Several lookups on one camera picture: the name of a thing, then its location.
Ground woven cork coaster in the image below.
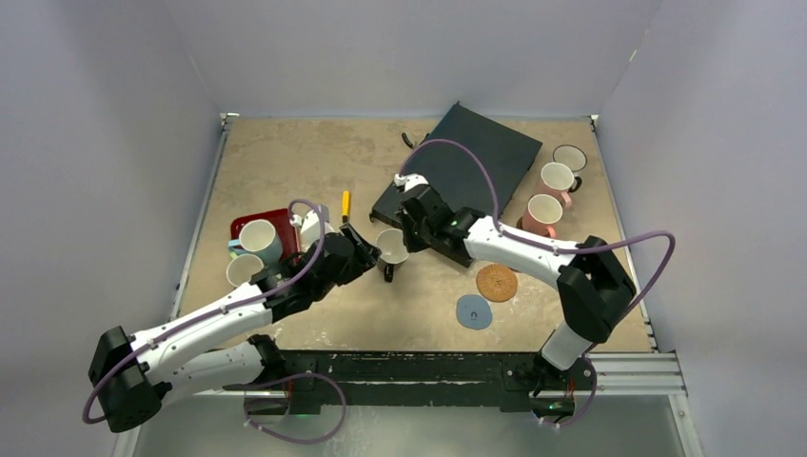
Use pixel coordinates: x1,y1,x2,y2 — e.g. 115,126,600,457
476,264,519,303

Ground blue grey smiley coaster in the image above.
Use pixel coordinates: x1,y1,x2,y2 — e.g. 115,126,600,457
456,294,493,330

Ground pink mug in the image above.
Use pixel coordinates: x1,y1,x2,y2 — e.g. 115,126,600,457
537,162,582,209
522,194,563,238

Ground pink mug front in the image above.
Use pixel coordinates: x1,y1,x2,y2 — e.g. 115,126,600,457
537,162,582,209

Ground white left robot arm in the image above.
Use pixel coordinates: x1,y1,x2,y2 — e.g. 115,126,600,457
89,224,382,433

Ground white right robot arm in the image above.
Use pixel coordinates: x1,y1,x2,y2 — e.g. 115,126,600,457
396,184,637,387

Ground green cup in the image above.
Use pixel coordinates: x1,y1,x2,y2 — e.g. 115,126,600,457
226,253,265,288

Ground dark flat metal box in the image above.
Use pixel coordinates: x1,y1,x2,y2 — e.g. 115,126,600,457
369,102,543,268

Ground light blue mug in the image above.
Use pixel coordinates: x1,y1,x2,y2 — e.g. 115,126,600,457
227,219,283,265

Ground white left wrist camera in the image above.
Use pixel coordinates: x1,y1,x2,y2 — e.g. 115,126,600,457
289,204,335,252

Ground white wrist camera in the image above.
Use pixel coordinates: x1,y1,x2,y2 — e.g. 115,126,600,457
393,173,428,192
289,204,335,252

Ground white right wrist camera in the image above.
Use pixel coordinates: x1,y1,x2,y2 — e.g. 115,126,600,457
393,173,428,192

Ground yellow handled screwdriver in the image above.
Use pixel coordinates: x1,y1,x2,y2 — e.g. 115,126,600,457
341,190,351,224

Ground black handled pliers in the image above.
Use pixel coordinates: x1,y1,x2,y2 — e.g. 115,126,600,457
401,132,430,150

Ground aluminium table rail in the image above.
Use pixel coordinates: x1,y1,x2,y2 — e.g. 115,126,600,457
167,112,241,321

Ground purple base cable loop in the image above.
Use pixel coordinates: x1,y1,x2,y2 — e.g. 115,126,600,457
243,371,348,445

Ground black front base frame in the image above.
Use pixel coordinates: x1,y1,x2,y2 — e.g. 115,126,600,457
246,349,597,417

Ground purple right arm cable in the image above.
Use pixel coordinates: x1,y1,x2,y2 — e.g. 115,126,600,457
395,138,677,430

